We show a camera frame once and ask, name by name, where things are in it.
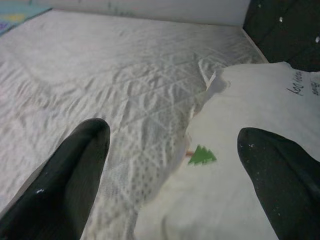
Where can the white pillow with green tree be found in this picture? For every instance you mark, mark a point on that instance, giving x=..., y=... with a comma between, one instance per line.
x=237, y=105

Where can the dark tufted headboard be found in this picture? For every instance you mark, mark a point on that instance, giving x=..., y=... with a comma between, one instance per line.
x=280, y=37

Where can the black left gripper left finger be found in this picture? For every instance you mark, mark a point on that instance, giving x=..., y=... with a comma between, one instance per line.
x=50, y=190

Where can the teal blanket with colourful shapes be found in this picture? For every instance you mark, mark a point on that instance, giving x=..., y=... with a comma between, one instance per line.
x=15, y=15

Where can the white quilted mattress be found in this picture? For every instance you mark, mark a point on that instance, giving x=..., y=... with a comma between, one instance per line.
x=100, y=62

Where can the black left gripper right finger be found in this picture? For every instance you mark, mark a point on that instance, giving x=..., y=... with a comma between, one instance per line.
x=287, y=187

